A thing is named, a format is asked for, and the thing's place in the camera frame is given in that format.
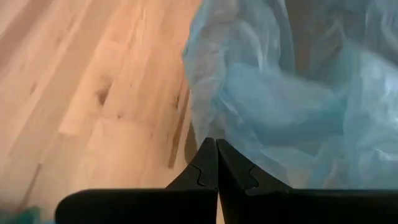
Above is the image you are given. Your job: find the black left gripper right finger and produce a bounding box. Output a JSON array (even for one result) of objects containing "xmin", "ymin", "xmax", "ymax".
[{"xmin": 216, "ymin": 139, "xmax": 398, "ymax": 224}]

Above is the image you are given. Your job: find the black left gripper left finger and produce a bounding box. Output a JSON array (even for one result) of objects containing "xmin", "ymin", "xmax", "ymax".
[{"xmin": 55, "ymin": 138, "xmax": 220, "ymax": 224}]

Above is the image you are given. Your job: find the light blue plastic bag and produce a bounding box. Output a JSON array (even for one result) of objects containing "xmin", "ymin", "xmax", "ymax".
[{"xmin": 182, "ymin": 0, "xmax": 398, "ymax": 191}]

